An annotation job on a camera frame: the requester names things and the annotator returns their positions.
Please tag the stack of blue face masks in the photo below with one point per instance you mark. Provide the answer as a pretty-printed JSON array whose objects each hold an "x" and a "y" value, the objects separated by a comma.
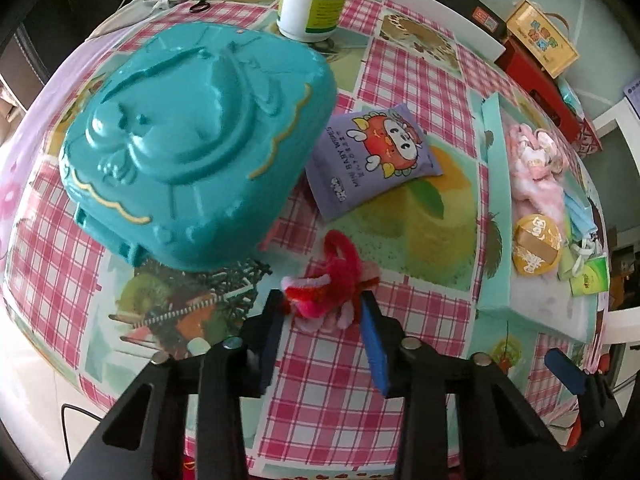
[{"x": 580, "y": 215}]

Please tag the red patterned box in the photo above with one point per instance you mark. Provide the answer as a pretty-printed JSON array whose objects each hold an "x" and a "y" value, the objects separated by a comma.
[{"x": 585, "y": 137}]

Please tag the white shelf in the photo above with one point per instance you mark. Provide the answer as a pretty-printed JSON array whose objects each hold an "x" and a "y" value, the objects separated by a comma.
[{"x": 617, "y": 115}]

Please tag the round orange snack pack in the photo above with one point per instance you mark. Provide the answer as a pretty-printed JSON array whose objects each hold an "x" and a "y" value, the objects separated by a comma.
[{"x": 535, "y": 250}]

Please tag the teal plastic toy case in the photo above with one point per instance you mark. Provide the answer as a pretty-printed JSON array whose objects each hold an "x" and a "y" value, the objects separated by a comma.
[{"x": 200, "y": 135}]

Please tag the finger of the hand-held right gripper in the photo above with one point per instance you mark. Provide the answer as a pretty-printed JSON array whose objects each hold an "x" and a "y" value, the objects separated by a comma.
[{"x": 565, "y": 372}]

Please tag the pink white fuzzy cloth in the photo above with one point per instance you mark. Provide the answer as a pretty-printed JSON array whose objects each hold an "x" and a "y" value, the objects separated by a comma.
[{"x": 542, "y": 195}]

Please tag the teal cardboard tray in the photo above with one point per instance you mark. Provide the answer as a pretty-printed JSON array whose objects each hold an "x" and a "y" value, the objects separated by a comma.
[{"x": 495, "y": 240}]

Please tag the red pipe cleaner bundle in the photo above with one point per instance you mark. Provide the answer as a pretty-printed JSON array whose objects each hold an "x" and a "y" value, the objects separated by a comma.
[{"x": 335, "y": 270}]

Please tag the purple wipes packet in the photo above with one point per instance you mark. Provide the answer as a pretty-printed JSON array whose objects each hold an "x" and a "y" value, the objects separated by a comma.
[{"x": 370, "y": 165}]

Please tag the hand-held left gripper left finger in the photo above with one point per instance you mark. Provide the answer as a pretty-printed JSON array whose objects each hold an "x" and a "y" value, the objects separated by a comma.
[{"x": 270, "y": 340}]

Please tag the light blue tissue packet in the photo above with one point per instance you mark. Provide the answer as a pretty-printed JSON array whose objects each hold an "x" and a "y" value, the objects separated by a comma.
[{"x": 570, "y": 97}]

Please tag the pink patterned scrunchie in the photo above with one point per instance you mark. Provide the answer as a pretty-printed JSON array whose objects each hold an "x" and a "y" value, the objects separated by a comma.
[{"x": 535, "y": 152}]

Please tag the white pill bottle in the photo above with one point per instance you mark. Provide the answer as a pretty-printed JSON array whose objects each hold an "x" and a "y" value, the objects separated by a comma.
[{"x": 310, "y": 5}]

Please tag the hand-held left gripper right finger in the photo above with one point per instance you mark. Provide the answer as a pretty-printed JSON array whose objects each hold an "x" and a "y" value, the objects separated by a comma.
[{"x": 377, "y": 355}]

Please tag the black orange box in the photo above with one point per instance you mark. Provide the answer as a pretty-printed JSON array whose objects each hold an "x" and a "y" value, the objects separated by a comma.
[{"x": 465, "y": 0}]

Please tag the green tissue packet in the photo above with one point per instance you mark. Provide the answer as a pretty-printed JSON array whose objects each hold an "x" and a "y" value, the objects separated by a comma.
[{"x": 592, "y": 277}]

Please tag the red carton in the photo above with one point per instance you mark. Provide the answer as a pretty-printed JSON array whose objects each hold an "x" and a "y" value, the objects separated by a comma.
[{"x": 530, "y": 77}]

